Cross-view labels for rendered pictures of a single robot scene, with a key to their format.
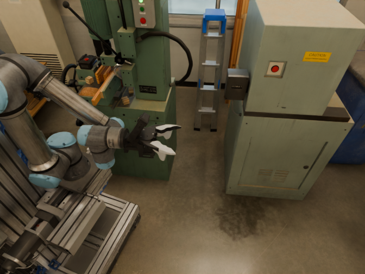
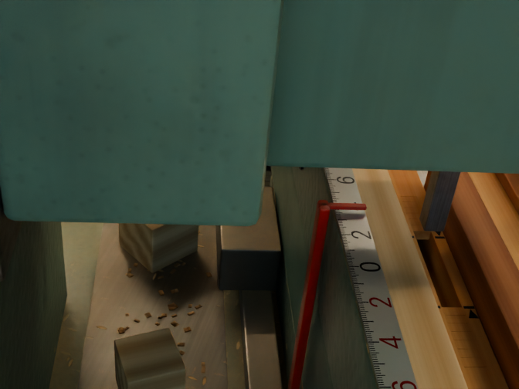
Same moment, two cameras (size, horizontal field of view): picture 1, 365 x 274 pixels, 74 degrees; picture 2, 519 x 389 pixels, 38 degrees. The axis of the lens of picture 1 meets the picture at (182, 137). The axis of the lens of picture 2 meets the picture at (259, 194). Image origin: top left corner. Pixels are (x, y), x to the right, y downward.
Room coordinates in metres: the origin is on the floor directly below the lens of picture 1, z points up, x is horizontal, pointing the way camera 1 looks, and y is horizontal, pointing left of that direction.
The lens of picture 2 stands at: (1.77, 0.35, 1.15)
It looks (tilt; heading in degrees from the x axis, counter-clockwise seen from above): 35 degrees down; 164
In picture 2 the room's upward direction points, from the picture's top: 6 degrees clockwise
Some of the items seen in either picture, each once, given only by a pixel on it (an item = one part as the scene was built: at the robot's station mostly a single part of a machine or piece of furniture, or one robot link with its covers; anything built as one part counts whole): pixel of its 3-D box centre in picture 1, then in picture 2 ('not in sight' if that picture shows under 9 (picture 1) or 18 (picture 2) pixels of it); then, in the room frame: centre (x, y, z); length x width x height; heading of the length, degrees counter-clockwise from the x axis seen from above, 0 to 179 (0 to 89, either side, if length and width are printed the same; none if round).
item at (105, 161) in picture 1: (104, 151); not in sight; (0.62, 0.30, 1.12); 0.11 x 0.08 x 0.11; 174
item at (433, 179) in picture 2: not in sight; (443, 178); (1.53, 0.50, 0.97); 0.01 x 0.01 x 0.05; 82
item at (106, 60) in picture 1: (112, 60); (423, 61); (1.53, 0.48, 1.03); 0.14 x 0.07 x 0.09; 82
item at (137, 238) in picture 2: (125, 100); (158, 226); (1.36, 0.40, 0.82); 0.04 x 0.04 x 0.04; 31
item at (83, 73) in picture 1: (89, 70); not in sight; (1.60, 0.68, 0.92); 0.15 x 0.13 x 0.09; 172
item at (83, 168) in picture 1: (72, 162); not in sight; (0.77, 0.55, 0.87); 0.15 x 0.15 x 0.10
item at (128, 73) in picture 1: (129, 75); not in sight; (1.35, 0.34, 1.02); 0.09 x 0.07 x 0.12; 172
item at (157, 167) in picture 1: (139, 132); not in sight; (1.52, 0.38, 0.36); 0.58 x 0.45 x 0.71; 82
